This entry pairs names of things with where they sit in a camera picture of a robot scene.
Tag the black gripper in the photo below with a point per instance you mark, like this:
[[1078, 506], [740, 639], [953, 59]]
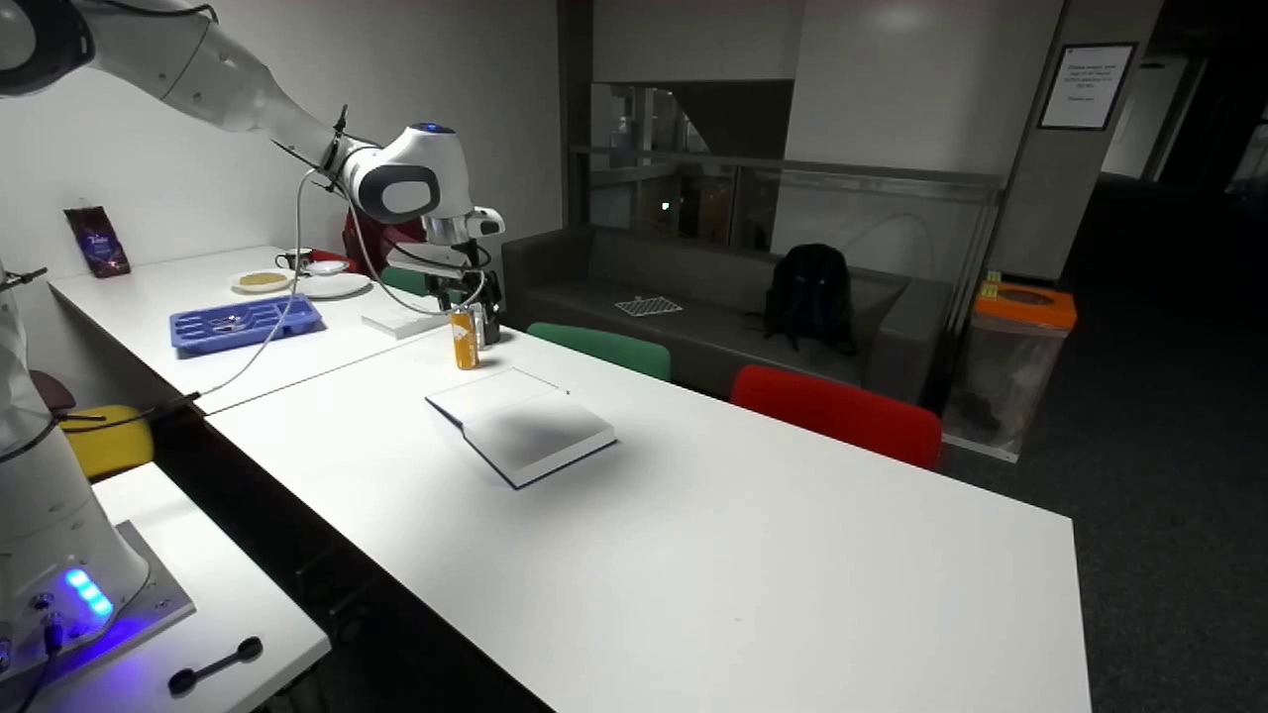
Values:
[[473, 272]]

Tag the blue hardcover robotics book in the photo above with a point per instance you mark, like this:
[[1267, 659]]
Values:
[[528, 427]]

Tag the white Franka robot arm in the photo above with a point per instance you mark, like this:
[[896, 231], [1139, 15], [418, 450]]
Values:
[[201, 65]]

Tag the white closed book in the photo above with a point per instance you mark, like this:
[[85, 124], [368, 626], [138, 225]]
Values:
[[398, 324]]

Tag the magazine with pale cover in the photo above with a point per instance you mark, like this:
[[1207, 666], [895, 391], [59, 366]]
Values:
[[648, 308]]

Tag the green chair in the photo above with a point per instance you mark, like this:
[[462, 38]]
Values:
[[602, 350], [413, 283]]

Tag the black mug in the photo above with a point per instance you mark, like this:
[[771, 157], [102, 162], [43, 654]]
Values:
[[488, 329]]

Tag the orange drink can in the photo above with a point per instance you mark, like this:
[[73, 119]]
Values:
[[466, 342]]

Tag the dark red armchair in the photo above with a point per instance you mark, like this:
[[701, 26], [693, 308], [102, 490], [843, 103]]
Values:
[[368, 246]]

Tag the white plate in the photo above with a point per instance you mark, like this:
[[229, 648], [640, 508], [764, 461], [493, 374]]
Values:
[[340, 285]]

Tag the small beige bowl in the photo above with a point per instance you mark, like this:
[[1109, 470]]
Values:
[[258, 277]]

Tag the blue compartment tray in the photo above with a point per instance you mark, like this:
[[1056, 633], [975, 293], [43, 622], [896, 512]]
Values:
[[244, 328]]

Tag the grey sofa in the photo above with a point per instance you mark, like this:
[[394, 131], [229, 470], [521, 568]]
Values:
[[715, 283]]

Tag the black backpack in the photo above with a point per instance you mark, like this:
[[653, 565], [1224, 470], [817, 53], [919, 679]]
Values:
[[810, 293]]

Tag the smartphone on stand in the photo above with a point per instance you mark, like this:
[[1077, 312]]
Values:
[[96, 240]]

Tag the red chair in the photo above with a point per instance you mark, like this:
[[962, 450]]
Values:
[[839, 415]]

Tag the yellow stool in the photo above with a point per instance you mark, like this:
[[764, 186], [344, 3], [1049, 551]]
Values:
[[109, 436]]

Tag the glass railing panel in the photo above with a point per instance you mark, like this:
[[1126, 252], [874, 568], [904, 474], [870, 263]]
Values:
[[913, 210]]

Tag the clear bin with orange lid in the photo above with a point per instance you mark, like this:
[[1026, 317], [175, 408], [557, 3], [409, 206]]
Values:
[[1011, 368]]

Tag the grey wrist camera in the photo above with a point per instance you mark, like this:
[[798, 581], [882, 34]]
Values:
[[483, 219]]

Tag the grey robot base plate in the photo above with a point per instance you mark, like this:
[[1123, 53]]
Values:
[[160, 601]]

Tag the framed wall notice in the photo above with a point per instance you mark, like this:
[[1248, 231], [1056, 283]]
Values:
[[1086, 87]]

